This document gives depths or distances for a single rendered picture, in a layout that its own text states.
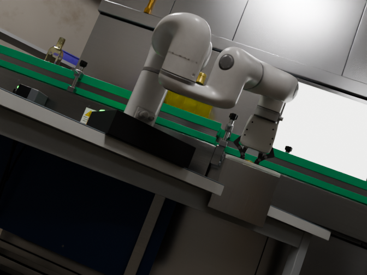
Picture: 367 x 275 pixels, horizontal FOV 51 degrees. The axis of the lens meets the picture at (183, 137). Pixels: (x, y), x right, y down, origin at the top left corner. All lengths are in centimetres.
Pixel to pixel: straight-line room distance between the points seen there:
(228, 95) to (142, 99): 29
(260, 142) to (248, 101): 50
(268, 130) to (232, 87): 35
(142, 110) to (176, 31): 28
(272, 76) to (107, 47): 102
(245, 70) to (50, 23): 360
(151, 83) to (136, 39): 77
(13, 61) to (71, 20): 279
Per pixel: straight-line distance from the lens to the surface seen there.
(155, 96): 109
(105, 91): 148
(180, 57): 85
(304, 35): 185
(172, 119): 140
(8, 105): 95
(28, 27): 433
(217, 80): 88
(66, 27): 439
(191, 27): 85
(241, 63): 88
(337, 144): 171
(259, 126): 120
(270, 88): 103
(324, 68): 181
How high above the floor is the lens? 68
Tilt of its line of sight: 8 degrees up
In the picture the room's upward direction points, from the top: 21 degrees clockwise
